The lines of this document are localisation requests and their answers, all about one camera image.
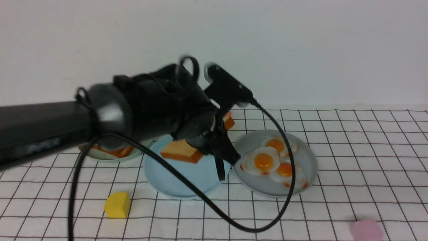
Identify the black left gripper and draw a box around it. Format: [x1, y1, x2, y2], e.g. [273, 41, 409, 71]
[114, 64, 241, 181]

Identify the toast slice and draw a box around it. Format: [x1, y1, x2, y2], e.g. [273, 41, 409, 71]
[160, 140, 204, 164]
[92, 145, 134, 158]

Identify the fried egg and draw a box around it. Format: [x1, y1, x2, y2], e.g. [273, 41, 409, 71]
[260, 136, 290, 158]
[270, 158, 308, 189]
[240, 147, 280, 176]

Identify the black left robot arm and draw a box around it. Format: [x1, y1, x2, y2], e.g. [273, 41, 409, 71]
[0, 64, 247, 171]

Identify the orange foam cube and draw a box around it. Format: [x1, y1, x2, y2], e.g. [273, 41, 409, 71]
[223, 111, 235, 130]

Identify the light blue centre plate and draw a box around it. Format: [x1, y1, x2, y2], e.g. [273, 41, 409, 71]
[143, 155, 222, 199]

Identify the yellow foam block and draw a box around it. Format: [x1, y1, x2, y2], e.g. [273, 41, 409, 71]
[104, 192, 131, 219]

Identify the green-grey bread plate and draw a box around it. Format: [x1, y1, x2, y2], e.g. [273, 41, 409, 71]
[87, 146, 142, 163]

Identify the white black-grid tablecloth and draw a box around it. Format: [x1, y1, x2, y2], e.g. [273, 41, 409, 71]
[0, 106, 428, 241]

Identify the pink foam block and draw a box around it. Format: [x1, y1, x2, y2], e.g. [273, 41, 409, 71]
[350, 219, 384, 241]

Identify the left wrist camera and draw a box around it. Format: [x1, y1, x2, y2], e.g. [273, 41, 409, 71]
[204, 63, 253, 116]

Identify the black camera cable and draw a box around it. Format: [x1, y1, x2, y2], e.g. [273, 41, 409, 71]
[68, 55, 297, 241]

